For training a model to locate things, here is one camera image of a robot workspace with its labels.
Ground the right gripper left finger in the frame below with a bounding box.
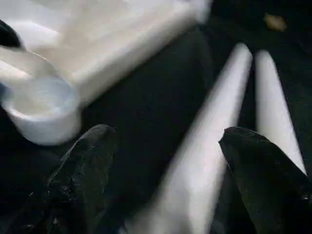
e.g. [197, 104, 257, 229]
[14, 123, 117, 234]

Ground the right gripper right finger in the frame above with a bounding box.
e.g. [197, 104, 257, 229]
[218, 126, 312, 234]

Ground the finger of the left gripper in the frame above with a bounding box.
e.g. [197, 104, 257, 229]
[0, 19, 21, 48]

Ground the white plastic table leg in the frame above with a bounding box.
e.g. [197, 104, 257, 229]
[121, 42, 254, 234]
[253, 50, 308, 176]

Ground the white plastic table top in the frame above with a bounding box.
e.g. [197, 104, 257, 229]
[0, 0, 213, 147]

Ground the black plastic mat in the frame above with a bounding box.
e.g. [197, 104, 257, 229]
[0, 0, 312, 234]

